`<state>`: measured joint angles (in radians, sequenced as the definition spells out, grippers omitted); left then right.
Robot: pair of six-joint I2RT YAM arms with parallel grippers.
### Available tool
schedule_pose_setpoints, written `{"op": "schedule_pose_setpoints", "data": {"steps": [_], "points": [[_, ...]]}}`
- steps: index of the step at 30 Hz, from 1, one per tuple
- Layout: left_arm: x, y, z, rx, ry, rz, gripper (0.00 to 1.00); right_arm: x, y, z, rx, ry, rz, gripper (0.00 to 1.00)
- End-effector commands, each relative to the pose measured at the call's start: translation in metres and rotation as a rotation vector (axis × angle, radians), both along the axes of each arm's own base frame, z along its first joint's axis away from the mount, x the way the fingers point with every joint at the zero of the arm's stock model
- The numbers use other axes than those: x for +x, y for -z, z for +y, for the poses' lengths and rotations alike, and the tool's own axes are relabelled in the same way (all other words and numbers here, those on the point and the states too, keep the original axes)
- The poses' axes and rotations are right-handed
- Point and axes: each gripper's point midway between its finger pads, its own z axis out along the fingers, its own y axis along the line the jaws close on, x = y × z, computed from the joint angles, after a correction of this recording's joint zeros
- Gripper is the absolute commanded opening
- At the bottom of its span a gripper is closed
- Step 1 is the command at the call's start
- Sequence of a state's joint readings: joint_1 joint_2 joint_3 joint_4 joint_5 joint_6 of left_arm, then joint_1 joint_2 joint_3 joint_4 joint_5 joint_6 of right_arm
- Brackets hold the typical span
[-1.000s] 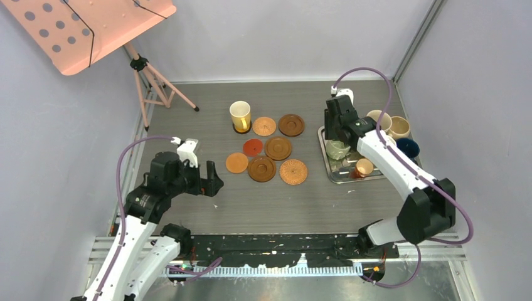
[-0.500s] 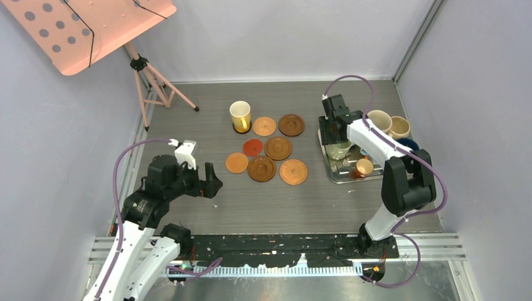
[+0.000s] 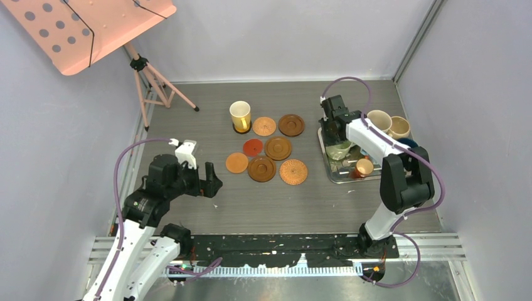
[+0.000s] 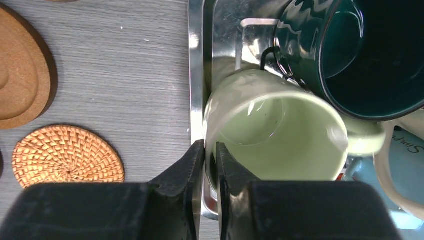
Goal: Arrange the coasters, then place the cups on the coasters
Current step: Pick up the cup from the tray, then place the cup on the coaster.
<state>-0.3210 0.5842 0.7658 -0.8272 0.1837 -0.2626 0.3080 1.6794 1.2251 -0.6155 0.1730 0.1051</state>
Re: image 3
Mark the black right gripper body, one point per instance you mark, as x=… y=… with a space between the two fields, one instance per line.
x=329 y=138

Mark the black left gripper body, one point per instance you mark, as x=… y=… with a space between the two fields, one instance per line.
x=187 y=182

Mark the light green mug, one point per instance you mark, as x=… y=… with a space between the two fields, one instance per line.
x=339 y=151

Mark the light orange wooden coaster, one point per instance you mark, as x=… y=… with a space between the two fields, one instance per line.
x=237 y=162

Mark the cream mug tall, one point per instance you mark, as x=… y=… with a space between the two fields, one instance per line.
x=381 y=120

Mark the dark wooden coaster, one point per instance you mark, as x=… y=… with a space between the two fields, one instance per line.
x=262 y=169
x=291 y=125

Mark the red round coaster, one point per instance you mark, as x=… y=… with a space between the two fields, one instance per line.
x=253 y=147

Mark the brown wooden coaster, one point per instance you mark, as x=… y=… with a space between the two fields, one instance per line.
x=278 y=148

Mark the woven rattan coaster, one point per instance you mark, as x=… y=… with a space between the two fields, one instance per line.
x=264 y=126
x=293 y=172

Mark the orange black face coaster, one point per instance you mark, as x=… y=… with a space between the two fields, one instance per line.
x=242 y=130

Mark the yellow cup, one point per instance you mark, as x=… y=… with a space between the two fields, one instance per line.
x=240 y=113

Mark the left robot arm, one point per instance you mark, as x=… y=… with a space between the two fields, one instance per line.
x=123 y=275

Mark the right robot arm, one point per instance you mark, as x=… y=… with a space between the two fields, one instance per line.
x=406 y=180

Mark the small brown cup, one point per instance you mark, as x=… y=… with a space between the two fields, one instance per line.
x=363 y=168

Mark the metal tray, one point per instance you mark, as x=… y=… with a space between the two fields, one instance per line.
x=342 y=171

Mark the beige mug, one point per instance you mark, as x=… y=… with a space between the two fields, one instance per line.
x=400 y=128

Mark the navy blue mug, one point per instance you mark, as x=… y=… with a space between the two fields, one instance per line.
x=409 y=142

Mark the pink music stand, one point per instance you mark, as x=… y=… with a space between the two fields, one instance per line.
x=75 y=34

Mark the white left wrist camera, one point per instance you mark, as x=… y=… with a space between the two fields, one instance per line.
x=184 y=152

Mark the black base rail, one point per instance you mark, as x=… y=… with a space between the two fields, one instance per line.
x=277 y=251

